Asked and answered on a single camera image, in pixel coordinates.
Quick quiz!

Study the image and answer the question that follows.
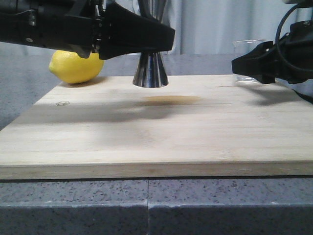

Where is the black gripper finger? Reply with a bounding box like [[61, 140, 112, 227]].
[[98, 1, 175, 60], [138, 0, 159, 21]]

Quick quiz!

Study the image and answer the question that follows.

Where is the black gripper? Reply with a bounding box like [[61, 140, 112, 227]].
[[0, 0, 102, 58], [231, 21, 313, 84]]

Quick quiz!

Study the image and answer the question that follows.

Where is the clear glass beaker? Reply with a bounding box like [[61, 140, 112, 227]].
[[233, 39, 265, 87]]

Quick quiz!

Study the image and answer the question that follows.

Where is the steel double jigger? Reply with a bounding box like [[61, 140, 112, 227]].
[[133, 0, 168, 88]]

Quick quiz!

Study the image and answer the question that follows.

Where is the yellow lemon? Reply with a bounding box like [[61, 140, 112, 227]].
[[48, 50, 105, 84]]

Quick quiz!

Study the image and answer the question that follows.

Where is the grey curtain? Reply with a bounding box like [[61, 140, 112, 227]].
[[0, 0, 296, 54]]

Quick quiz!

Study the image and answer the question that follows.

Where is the wooden cutting board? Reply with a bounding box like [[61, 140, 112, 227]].
[[0, 75, 313, 180]]

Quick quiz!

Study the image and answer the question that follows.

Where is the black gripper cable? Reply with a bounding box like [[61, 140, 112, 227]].
[[275, 0, 313, 74]]

